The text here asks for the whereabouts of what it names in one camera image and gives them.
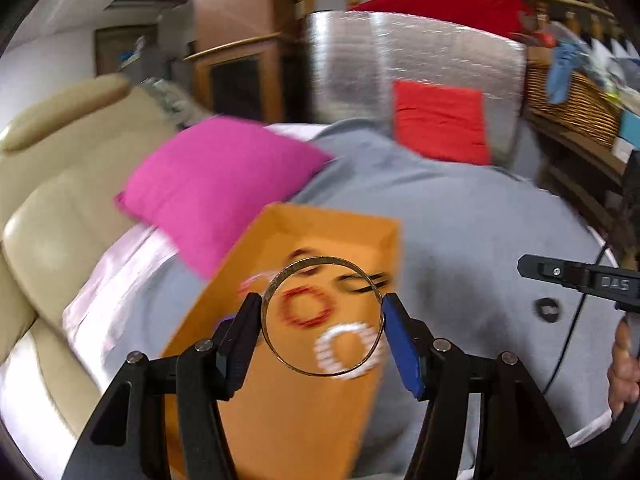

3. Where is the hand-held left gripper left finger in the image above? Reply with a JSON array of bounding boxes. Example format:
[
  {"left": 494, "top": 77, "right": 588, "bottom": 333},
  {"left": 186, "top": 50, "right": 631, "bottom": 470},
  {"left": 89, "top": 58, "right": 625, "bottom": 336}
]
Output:
[{"left": 62, "top": 292, "right": 263, "bottom": 480}]

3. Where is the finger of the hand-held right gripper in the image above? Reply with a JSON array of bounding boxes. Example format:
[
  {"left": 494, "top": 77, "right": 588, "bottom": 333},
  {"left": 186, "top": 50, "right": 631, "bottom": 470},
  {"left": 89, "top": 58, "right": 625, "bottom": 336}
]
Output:
[{"left": 517, "top": 254, "right": 586, "bottom": 290}]

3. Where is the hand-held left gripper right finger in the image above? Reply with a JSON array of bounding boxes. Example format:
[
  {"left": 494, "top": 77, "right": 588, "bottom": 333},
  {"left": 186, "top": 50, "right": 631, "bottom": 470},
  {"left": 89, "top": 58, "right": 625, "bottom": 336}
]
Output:
[{"left": 382, "top": 291, "right": 576, "bottom": 480}]

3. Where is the red bead bracelet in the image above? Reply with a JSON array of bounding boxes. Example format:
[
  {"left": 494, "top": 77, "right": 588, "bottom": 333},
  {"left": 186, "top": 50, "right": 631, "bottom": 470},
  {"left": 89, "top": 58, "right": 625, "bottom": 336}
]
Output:
[{"left": 277, "top": 284, "right": 335, "bottom": 331}]

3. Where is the clear white bead bracelet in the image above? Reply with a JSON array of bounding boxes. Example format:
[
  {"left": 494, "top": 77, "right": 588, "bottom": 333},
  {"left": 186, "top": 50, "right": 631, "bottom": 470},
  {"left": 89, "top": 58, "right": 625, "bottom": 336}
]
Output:
[{"left": 314, "top": 321, "right": 387, "bottom": 385}]

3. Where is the orange cardboard box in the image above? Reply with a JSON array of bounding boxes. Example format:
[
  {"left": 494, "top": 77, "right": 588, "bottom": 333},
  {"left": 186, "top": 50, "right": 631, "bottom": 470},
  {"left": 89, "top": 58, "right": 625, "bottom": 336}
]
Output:
[{"left": 160, "top": 202, "right": 403, "bottom": 480}]

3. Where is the thin metal bangle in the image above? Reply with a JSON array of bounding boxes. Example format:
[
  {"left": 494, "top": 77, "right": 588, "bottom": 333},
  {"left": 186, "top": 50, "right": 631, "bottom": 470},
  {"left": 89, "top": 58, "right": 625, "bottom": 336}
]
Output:
[{"left": 261, "top": 256, "right": 388, "bottom": 377}]

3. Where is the person's right hand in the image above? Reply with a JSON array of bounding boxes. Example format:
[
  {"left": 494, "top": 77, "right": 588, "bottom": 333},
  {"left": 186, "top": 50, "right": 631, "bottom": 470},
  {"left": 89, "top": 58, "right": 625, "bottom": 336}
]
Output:
[{"left": 607, "top": 317, "right": 640, "bottom": 413}]

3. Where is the wooden shelf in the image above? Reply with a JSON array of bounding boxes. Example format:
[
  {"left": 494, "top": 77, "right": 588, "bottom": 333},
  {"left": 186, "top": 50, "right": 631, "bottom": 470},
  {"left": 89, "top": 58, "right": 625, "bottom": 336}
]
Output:
[{"left": 520, "top": 110, "right": 640, "bottom": 261}]

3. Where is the pale pink sheet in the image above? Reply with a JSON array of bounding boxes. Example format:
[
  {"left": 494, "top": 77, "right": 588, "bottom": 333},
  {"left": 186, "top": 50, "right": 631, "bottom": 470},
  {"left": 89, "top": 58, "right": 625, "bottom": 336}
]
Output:
[{"left": 62, "top": 225, "right": 201, "bottom": 396}]

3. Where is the pink pillow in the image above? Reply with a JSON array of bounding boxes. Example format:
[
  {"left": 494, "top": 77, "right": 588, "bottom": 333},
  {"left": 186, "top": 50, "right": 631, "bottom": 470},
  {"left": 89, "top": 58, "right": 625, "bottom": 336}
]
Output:
[{"left": 115, "top": 116, "right": 333, "bottom": 281}]

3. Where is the blue box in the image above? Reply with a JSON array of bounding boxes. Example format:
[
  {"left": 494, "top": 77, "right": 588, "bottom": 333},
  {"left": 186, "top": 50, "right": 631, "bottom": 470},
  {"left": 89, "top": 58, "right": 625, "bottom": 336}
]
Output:
[{"left": 612, "top": 110, "right": 640, "bottom": 161}]

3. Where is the wicker basket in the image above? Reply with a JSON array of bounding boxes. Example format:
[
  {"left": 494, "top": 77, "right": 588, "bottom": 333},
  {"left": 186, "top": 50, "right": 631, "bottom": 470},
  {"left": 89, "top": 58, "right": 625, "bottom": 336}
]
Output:
[{"left": 522, "top": 45, "right": 626, "bottom": 148}]

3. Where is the red pillow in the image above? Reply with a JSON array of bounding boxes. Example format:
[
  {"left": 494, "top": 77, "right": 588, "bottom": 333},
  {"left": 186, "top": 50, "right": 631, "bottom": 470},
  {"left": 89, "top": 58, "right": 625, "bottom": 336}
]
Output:
[{"left": 391, "top": 80, "right": 493, "bottom": 166}]

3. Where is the blue cloth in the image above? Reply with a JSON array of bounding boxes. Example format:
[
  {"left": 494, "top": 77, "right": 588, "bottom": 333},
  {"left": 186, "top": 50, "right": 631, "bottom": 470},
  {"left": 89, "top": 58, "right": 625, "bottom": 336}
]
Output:
[{"left": 545, "top": 40, "right": 591, "bottom": 103}]

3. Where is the beige sofa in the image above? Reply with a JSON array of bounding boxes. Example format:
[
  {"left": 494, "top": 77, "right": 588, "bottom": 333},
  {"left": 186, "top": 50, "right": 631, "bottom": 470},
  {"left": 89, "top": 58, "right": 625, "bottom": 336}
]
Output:
[{"left": 0, "top": 72, "right": 201, "bottom": 436}]

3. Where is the black and white striped cloth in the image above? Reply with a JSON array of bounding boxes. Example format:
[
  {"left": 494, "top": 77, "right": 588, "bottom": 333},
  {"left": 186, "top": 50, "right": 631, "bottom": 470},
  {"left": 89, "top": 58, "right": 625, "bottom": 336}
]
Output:
[{"left": 137, "top": 77, "right": 201, "bottom": 126}]

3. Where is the wooden glass-door cabinet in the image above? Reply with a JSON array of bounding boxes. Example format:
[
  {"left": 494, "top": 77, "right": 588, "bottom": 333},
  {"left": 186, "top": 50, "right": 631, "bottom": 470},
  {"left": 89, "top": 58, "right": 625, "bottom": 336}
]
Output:
[{"left": 182, "top": 32, "right": 301, "bottom": 123}]

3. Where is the silver insulated bag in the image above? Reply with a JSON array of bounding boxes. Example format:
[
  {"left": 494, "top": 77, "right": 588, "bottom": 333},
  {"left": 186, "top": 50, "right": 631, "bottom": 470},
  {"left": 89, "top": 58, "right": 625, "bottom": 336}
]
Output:
[{"left": 305, "top": 9, "right": 528, "bottom": 166}]

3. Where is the red blanket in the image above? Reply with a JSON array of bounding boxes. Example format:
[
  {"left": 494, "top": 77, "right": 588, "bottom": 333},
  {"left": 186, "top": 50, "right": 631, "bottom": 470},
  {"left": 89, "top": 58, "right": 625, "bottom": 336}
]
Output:
[{"left": 350, "top": 0, "right": 538, "bottom": 38}]

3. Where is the brown wooden door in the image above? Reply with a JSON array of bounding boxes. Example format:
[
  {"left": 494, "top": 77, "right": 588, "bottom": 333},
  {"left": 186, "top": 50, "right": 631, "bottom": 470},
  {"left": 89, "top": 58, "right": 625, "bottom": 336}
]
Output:
[{"left": 95, "top": 25, "right": 161, "bottom": 78}]

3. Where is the flat black ring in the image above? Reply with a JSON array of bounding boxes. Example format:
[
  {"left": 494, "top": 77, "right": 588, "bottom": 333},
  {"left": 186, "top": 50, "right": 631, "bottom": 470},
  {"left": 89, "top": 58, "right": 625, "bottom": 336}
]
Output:
[{"left": 534, "top": 298, "right": 562, "bottom": 322}]

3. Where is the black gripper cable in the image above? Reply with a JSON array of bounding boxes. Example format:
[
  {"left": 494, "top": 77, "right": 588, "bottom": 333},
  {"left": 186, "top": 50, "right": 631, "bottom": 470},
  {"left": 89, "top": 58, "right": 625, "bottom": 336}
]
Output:
[{"left": 542, "top": 237, "right": 613, "bottom": 396}]

